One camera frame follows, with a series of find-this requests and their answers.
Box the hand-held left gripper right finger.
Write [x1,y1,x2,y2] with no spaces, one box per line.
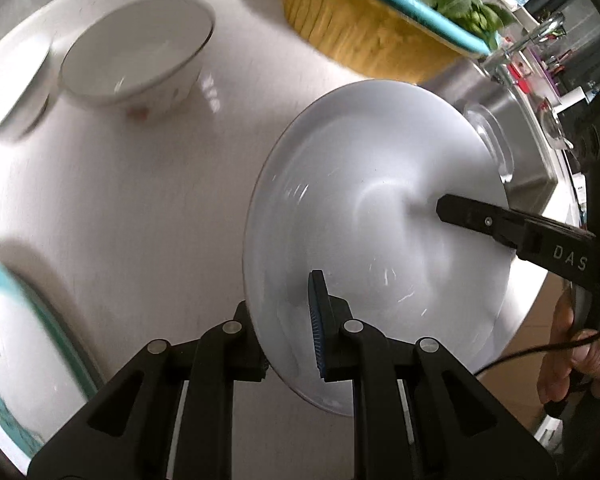
[307,270,558,480]

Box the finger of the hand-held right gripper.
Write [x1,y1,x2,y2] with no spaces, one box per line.
[436,193,600,291]

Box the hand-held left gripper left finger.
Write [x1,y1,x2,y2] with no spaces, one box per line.
[27,300,268,480]

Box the grey rimmed white plate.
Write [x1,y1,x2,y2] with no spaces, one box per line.
[242,80,515,418]

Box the small teal floral plate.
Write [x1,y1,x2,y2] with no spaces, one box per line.
[0,255,103,461]

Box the dark rimmed patterned bowl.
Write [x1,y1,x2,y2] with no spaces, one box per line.
[60,0,216,126]

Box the small white bowl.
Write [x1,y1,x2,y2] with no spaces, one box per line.
[0,35,53,142]

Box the person's right hand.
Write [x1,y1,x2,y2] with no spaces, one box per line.
[537,292,600,406]

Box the small steel bowl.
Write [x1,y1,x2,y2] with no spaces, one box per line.
[539,97,576,151]

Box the stainless steel sink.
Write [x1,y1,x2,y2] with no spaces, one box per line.
[420,57,576,216]

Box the clear glass bowl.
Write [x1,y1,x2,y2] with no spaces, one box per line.
[462,102,516,183]

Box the chrome faucet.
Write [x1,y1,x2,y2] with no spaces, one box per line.
[482,12,566,76]

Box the yellow ribbed basin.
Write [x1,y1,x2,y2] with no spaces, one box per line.
[283,0,463,86]

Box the thin black cable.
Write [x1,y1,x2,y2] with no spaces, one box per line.
[475,322,600,376]

